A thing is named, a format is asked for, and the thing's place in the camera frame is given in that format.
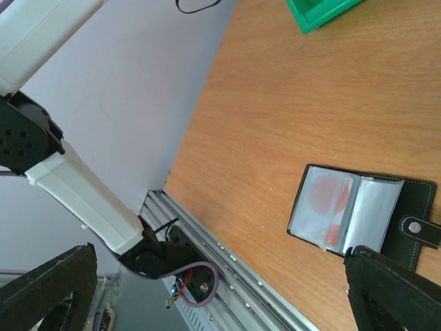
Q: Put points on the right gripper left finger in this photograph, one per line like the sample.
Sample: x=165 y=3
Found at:
x=56 y=295

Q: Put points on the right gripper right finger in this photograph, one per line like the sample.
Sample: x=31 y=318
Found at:
x=386 y=296

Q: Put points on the black leather card holder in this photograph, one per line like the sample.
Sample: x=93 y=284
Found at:
x=390 y=215

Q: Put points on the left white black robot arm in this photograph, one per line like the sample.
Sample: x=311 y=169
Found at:
x=33 y=146

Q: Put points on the left small circuit board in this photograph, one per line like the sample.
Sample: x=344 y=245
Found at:
x=176 y=293

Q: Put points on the green bin left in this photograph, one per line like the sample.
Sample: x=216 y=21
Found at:
x=312 y=14

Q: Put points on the grey slotted cable duct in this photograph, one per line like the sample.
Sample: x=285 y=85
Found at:
x=193 y=317

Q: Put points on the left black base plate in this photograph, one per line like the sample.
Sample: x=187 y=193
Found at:
x=200 y=277

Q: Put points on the aluminium frame rail front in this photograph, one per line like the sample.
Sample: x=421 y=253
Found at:
x=244 y=300

